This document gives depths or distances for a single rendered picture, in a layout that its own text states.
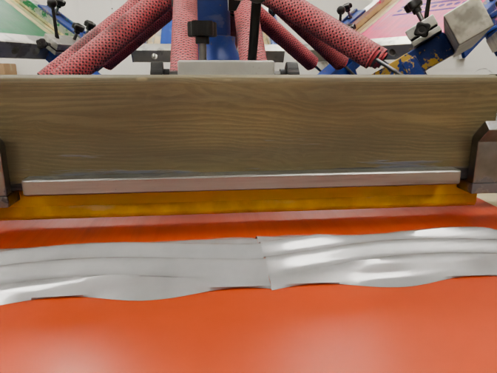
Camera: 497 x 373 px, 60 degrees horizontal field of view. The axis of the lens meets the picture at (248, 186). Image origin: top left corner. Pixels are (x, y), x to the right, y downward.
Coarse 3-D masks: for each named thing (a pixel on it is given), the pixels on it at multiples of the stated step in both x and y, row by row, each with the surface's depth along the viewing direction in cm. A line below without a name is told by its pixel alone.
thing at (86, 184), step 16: (32, 176) 28; (48, 176) 28; (64, 176) 28; (80, 176) 28; (96, 176) 28; (112, 176) 28; (128, 176) 28; (144, 176) 28; (160, 176) 28; (176, 176) 28; (192, 176) 28; (208, 176) 29; (224, 176) 29; (240, 176) 29; (256, 176) 29; (272, 176) 29; (288, 176) 29; (304, 176) 29; (320, 176) 29; (336, 176) 29; (352, 176) 30; (368, 176) 30; (384, 176) 30; (400, 176) 30; (416, 176) 30; (432, 176) 30; (448, 176) 30; (32, 192) 28; (48, 192) 28; (64, 192) 28; (80, 192) 28; (96, 192) 28; (112, 192) 28; (128, 192) 28; (144, 192) 28
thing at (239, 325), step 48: (0, 240) 28; (48, 240) 28; (96, 240) 28; (144, 240) 28; (240, 288) 22; (0, 336) 18; (48, 336) 18; (96, 336) 18; (144, 336) 18; (192, 336) 18; (240, 336) 18
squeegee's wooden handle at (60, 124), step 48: (0, 96) 27; (48, 96) 27; (96, 96) 28; (144, 96) 28; (192, 96) 28; (240, 96) 29; (288, 96) 29; (336, 96) 29; (384, 96) 30; (432, 96) 30; (480, 96) 30; (48, 144) 28; (96, 144) 28; (144, 144) 29; (192, 144) 29; (240, 144) 29; (288, 144) 30; (336, 144) 30; (384, 144) 31; (432, 144) 31
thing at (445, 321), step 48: (288, 288) 22; (336, 288) 22; (384, 288) 22; (432, 288) 22; (480, 288) 22; (288, 336) 18; (336, 336) 18; (384, 336) 18; (432, 336) 18; (480, 336) 18
